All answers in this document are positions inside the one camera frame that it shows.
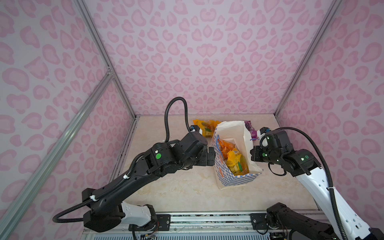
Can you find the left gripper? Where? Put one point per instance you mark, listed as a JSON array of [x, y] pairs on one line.
[[205, 160]]

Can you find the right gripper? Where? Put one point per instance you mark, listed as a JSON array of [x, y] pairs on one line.
[[255, 155]]

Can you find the purple grape candy bag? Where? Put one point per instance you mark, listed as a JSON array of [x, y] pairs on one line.
[[252, 130]]

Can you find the orange corn chip packet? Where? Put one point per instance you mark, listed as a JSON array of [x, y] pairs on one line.
[[226, 146]]

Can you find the yellow mango candy bag front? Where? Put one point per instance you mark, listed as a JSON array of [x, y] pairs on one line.
[[237, 163]]

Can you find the white paper bag blue handles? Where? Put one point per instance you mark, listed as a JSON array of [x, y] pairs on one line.
[[234, 132]]

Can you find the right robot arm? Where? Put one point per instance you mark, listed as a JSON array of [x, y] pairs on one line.
[[312, 171]]

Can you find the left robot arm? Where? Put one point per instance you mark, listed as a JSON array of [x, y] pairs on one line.
[[107, 207]]

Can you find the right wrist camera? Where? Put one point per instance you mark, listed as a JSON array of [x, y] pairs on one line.
[[261, 132]]

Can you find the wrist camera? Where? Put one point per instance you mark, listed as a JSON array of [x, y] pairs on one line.
[[195, 128], [261, 132]]

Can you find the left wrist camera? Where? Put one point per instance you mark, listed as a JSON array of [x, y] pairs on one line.
[[195, 128]]

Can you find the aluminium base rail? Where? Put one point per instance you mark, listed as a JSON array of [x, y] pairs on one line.
[[232, 225]]

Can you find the aluminium frame strut diagonal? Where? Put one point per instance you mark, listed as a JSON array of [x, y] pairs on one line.
[[21, 204]]

